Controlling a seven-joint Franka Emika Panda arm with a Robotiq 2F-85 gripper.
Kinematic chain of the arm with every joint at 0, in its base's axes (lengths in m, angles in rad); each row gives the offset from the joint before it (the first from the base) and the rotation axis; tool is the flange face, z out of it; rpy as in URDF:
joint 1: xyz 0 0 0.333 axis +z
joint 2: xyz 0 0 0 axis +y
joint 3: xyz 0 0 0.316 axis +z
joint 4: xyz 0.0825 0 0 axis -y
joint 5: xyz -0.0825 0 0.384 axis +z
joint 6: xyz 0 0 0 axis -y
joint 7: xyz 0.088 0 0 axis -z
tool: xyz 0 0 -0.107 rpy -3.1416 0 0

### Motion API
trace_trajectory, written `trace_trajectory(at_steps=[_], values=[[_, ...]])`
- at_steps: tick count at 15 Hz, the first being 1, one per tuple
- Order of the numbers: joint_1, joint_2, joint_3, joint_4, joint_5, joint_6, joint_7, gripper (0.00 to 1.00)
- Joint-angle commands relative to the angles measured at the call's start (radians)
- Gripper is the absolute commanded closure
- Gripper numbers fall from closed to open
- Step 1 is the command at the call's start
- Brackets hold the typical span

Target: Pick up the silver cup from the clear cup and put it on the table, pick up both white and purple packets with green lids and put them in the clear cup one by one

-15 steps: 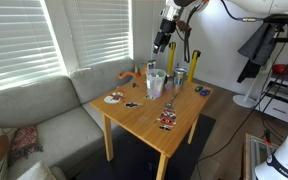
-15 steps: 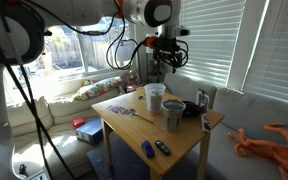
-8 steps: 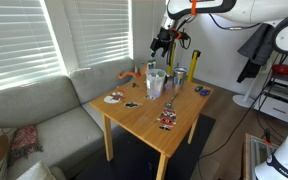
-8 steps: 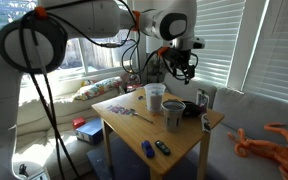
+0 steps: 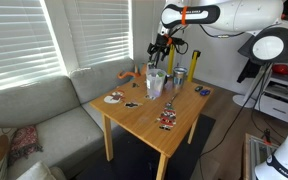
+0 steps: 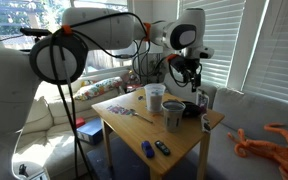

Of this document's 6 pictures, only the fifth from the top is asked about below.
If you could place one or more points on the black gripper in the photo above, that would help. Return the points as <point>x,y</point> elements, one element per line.
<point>159,45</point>

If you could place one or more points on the clear plastic cup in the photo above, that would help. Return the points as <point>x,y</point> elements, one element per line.
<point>155,85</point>

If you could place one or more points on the silver metal cup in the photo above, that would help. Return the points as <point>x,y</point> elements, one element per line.
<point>180,77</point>

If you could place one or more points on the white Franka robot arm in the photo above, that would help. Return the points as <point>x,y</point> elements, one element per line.
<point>237,13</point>

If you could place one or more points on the orange octopus plush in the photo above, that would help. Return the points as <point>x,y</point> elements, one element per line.
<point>127,74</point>

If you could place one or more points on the small dark flat figure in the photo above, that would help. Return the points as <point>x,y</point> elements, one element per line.
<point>131,105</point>
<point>135,85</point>

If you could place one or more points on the metal spoon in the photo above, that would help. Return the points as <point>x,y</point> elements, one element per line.
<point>174,99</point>

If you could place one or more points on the flat red Santa figure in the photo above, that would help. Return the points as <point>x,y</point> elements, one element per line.
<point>167,117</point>

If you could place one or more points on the white window blind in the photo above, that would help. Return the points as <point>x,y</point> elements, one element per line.
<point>17,43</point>
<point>100,30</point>

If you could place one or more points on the wooden table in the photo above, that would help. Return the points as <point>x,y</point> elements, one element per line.
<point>144,133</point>

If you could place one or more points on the dark hanging jacket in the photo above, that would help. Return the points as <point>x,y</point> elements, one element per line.
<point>249,71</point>

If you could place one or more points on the dark floor rug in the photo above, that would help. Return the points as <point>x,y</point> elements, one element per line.
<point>134,166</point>

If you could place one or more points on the gray sofa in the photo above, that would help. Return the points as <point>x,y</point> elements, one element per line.
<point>50,116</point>

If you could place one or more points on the red bowl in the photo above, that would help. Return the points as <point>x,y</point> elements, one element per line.
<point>280,69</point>

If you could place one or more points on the white shelf unit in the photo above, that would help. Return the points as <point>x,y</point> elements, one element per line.
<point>280,100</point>

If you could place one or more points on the red paisley cloth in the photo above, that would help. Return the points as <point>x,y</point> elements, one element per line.
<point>24,141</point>

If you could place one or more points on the white cushion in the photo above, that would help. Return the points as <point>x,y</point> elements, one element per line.
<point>39,172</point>

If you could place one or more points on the yellow post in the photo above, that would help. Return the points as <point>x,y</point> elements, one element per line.
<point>171,61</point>
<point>193,66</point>

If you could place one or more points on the white pedestal stand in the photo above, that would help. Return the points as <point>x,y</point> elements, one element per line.
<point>244,100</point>

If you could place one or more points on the metal frame crate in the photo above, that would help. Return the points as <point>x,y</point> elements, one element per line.
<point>257,155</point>

